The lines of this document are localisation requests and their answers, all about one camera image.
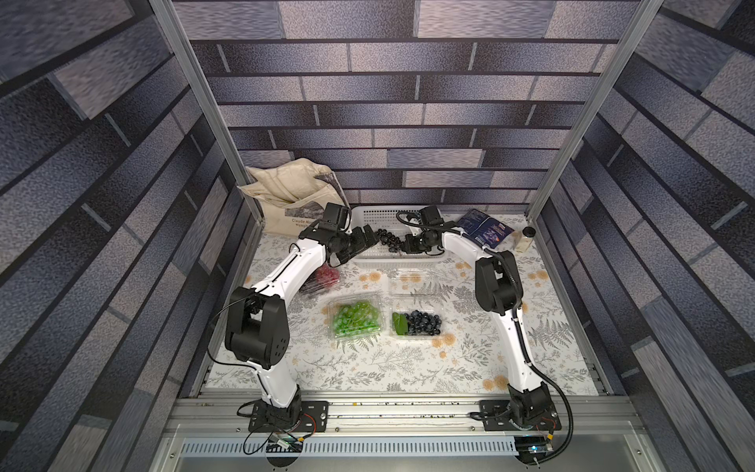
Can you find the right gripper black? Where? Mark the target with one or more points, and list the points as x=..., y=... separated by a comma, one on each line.
x=413, y=237

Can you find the red grape bunch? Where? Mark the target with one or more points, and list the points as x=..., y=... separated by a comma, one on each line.
x=325, y=277

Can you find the clear clamshell container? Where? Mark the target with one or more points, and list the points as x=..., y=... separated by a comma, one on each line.
x=413, y=289
x=334, y=303
x=307, y=287

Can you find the black grape bunch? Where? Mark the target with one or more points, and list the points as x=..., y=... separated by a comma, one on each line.
x=416, y=323
x=392, y=242

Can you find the green grape bunch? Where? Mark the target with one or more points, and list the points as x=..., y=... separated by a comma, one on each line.
x=343, y=322
x=367, y=318

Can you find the green grape bunch front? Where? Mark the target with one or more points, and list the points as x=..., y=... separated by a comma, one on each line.
x=343, y=322

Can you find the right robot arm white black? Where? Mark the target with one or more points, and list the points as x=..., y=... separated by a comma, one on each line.
x=499, y=292

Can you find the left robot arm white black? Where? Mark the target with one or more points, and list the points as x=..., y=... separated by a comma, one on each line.
x=257, y=326

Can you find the white plastic basket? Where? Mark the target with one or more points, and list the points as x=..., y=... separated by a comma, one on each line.
x=379, y=256

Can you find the dark blue snack bag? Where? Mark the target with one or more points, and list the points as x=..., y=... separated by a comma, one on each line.
x=484, y=229

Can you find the beige canvas tote bag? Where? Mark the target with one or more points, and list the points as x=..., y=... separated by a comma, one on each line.
x=293, y=195

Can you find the floral tablecloth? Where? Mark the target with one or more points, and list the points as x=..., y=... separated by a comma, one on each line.
x=470, y=360

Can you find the small black-capped bottle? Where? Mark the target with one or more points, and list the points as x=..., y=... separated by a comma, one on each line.
x=525, y=239

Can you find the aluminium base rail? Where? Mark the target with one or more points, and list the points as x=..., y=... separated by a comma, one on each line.
x=336, y=425

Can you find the left aluminium frame post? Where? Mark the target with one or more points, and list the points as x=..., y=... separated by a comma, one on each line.
x=175, y=35

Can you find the aluminium frame post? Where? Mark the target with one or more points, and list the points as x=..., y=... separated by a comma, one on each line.
x=638, y=26
x=175, y=35

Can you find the right aluminium frame post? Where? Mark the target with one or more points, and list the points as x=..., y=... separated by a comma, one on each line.
x=638, y=26

